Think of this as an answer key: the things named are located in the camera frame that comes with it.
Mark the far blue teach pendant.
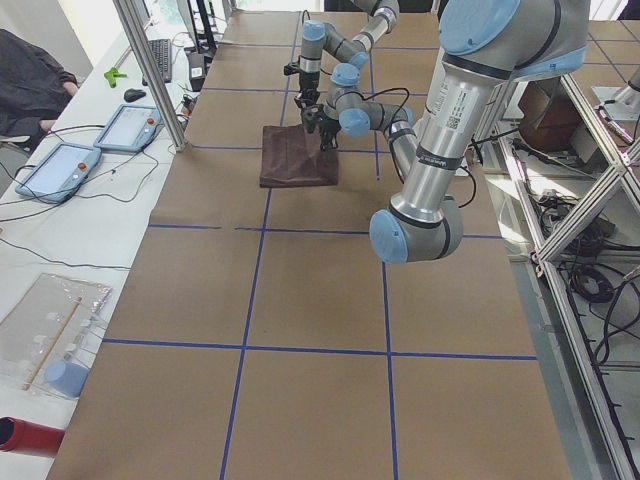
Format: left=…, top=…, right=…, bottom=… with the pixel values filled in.
left=94, top=104, right=161, bottom=153

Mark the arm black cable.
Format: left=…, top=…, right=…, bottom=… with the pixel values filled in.
left=349, top=87, right=416, bottom=186

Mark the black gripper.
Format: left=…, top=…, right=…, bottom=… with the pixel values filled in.
left=298, top=71, right=320, bottom=100
left=301, top=99, right=341, bottom=151

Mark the cardboard box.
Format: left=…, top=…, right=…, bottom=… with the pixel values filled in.
left=518, top=80, right=581, bottom=153

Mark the blue teach pendant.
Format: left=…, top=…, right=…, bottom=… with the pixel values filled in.
left=15, top=142, right=102, bottom=204
left=94, top=104, right=161, bottom=153

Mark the seated person in black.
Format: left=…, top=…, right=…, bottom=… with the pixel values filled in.
left=1, top=29, right=79, bottom=150

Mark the aluminium side frame rail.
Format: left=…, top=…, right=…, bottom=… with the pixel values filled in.
left=483, top=63, right=639, bottom=479

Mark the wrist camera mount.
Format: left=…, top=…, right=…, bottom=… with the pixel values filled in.
left=283, top=62, right=300, bottom=76
left=301, top=104, right=324, bottom=125

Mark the near blue teach pendant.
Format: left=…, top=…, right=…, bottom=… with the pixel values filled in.
left=15, top=142, right=102, bottom=204

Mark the brown t-shirt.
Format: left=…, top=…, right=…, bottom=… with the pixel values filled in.
left=259, top=124, right=339, bottom=188

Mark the red cylinder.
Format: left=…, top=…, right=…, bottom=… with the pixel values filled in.
left=1, top=417, right=65, bottom=458

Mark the black power adapter box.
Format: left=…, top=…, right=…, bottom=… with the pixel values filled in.
left=187, top=52, right=207, bottom=92

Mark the aluminium frame post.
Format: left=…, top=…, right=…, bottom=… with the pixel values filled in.
left=113, top=0, right=187, bottom=152

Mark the black keyboard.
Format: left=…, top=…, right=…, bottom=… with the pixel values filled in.
left=147, top=39, right=173, bottom=83

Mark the black computer mouse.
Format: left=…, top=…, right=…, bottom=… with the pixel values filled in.
left=123, top=88, right=146, bottom=103

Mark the green plastic clip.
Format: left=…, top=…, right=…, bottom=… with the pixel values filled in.
left=103, top=67, right=128, bottom=88

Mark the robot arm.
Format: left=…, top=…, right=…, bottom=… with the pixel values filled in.
left=303, top=1, right=590, bottom=264
left=284, top=1, right=400, bottom=150

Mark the clear plastic bag with stick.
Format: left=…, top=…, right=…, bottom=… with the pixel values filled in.
left=1, top=273, right=112, bottom=399

